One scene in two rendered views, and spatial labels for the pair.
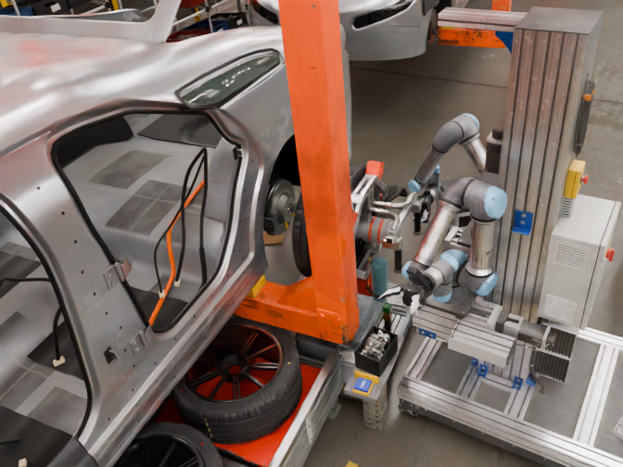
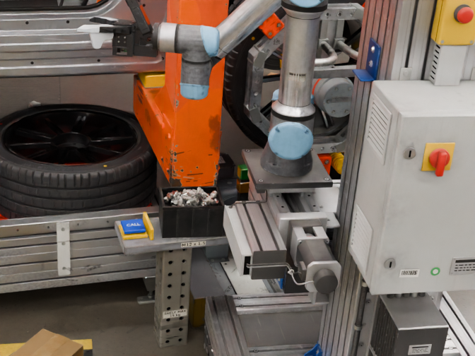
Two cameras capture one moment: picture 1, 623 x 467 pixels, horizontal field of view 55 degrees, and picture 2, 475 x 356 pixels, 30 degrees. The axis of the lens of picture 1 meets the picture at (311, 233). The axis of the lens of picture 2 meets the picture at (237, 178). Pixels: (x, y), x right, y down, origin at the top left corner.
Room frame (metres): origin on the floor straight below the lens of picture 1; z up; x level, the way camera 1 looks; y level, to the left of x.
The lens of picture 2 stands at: (0.22, -2.05, 1.96)
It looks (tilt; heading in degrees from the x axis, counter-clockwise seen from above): 27 degrees down; 42
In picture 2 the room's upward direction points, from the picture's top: 4 degrees clockwise
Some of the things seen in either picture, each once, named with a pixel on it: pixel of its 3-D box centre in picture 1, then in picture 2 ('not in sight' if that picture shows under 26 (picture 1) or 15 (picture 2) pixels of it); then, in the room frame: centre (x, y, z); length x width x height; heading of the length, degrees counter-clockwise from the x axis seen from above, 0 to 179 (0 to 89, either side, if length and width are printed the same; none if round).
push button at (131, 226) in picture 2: (362, 384); (133, 227); (1.83, -0.16, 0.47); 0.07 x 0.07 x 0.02; 61
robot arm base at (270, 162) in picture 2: (451, 285); (288, 149); (2.02, -0.61, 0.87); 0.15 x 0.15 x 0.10
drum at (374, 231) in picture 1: (378, 230); (329, 88); (2.53, -0.36, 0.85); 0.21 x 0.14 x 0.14; 61
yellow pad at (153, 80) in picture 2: (248, 283); (157, 75); (2.39, 0.36, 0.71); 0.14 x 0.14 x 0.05; 61
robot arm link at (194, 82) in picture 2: (438, 285); (195, 74); (1.76, -0.48, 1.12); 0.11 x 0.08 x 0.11; 40
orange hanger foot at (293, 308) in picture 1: (277, 293); (168, 95); (2.31, 0.21, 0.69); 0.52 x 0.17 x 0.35; 61
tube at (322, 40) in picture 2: (380, 214); (314, 44); (2.42, -0.36, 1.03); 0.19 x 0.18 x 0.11; 61
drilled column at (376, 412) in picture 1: (375, 397); (172, 288); (1.96, -0.23, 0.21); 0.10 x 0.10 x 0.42; 61
